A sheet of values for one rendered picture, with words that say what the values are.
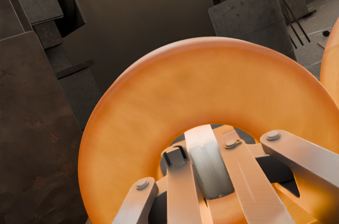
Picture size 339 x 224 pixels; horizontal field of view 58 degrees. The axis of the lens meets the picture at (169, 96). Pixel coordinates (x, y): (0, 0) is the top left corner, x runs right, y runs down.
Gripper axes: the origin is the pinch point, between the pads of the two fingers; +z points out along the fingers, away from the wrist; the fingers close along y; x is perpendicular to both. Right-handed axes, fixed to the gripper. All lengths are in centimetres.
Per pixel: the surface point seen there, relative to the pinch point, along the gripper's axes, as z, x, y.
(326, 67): 0.8, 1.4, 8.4
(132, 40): 700, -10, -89
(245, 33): 231, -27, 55
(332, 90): -0.1, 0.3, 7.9
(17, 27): 26.0, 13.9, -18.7
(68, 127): 20.4, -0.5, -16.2
